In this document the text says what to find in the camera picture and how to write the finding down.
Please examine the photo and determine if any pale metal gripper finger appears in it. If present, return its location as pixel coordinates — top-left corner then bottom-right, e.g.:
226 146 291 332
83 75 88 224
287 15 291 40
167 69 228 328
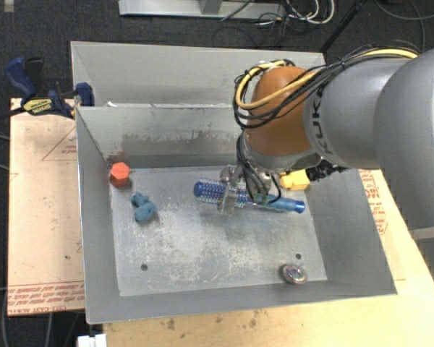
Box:
219 166 244 190
216 187 240 215

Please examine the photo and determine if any blue round hairbrush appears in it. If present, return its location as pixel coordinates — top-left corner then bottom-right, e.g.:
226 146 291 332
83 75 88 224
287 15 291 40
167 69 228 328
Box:
192 178 307 215

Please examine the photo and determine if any yellow plastic block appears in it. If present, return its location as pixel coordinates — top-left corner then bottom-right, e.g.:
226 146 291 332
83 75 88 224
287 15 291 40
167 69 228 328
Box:
279 169 311 192

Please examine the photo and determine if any grey metal bin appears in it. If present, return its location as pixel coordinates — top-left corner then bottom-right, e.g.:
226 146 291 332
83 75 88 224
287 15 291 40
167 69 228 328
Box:
70 40 399 325

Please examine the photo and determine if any blue toy animal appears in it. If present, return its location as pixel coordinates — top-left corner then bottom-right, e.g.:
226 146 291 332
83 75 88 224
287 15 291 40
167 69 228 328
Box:
130 191 159 225

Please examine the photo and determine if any shiny metal round disc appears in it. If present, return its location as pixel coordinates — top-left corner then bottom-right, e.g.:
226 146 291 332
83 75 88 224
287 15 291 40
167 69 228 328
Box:
281 262 309 286

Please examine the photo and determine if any orange-red hexagonal block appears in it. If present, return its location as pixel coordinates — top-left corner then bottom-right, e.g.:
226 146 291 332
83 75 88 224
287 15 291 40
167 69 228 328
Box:
108 161 132 189

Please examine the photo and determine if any brown cardboard board, red print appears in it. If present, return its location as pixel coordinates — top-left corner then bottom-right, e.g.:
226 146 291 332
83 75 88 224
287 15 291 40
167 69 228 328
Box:
7 98 408 317

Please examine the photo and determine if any black cylinder on white bracket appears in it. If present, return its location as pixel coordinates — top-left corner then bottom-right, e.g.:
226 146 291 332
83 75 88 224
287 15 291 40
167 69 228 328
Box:
305 160 351 183

